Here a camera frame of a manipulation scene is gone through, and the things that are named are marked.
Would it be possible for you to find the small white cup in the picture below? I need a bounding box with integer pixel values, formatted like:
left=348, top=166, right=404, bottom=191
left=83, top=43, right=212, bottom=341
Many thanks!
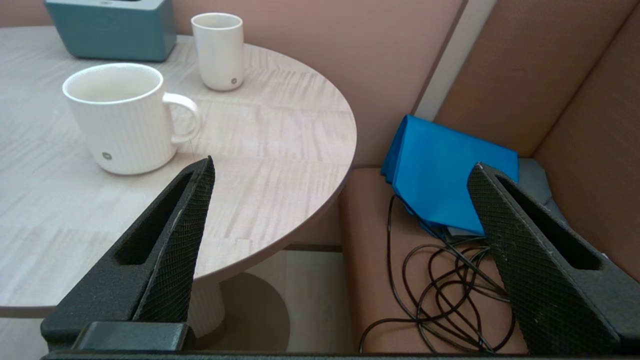
left=191, top=12, right=246, bottom=92

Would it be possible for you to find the black cable bundle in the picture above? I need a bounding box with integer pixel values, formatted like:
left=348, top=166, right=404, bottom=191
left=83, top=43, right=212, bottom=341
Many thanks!
left=359, top=195, right=518, bottom=355

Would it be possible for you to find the grey tissue box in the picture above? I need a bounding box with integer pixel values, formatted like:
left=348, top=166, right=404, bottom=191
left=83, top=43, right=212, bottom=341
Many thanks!
left=44, top=0, right=178, bottom=63

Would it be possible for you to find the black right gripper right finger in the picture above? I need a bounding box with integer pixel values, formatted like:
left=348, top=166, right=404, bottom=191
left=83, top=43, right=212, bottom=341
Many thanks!
left=467, top=162, right=640, bottom=356

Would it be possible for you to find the blue cloth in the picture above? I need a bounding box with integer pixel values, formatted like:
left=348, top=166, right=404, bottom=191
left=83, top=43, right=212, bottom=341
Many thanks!
left=381, top=115, right=520, bottom=237

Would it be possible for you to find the white table pedestal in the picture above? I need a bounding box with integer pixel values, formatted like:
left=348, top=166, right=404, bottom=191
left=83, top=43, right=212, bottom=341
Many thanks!
left=187, top=271, right=292, bottom=352

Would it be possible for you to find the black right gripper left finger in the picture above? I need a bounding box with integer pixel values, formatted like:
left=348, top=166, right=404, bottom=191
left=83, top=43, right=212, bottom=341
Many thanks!
left=41, top=156, right=217, bottom=351

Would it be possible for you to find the brown upholstered sofa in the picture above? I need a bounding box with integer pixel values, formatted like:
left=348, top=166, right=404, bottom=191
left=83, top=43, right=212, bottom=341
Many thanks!
left=339, top=0, right=640, bottom=356

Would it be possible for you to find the large white mug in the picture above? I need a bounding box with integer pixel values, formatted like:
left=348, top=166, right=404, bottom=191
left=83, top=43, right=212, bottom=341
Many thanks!
left=62, top=62, right=203, bottom=176

